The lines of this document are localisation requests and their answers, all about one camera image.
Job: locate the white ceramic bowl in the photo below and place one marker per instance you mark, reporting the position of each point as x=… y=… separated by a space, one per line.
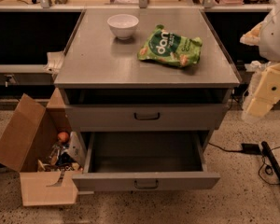
x=123 y=26

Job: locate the black floor pole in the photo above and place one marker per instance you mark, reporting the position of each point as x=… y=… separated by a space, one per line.
x=269 y=153

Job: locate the grey top drawer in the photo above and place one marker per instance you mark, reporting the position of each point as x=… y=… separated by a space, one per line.
x=126 y=118

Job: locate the black power adapter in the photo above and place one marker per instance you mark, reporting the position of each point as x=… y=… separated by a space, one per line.
x=252 y=149

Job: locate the green snack chip bag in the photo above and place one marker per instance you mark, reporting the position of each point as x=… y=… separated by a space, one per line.
x=169 y=48

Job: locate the brown cardboard box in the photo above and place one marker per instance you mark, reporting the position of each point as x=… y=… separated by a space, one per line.
x=30 y=147

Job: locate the white paper cloth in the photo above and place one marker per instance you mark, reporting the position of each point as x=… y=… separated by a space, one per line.
x=55 y=62

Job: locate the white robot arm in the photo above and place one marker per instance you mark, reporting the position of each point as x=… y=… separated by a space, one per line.
x=266 y=35

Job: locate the grey metal drawer cabinet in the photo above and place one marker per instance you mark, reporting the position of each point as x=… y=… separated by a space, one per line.
x=102 y=70

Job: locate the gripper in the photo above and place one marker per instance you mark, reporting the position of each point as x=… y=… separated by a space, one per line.
x=276 y=36

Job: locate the orange fruit in box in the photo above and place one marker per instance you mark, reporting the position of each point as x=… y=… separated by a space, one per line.
x=63 y=137

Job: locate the grey drawer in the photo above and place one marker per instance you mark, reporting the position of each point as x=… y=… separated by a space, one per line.
x=126 y=118
x=144 y=161

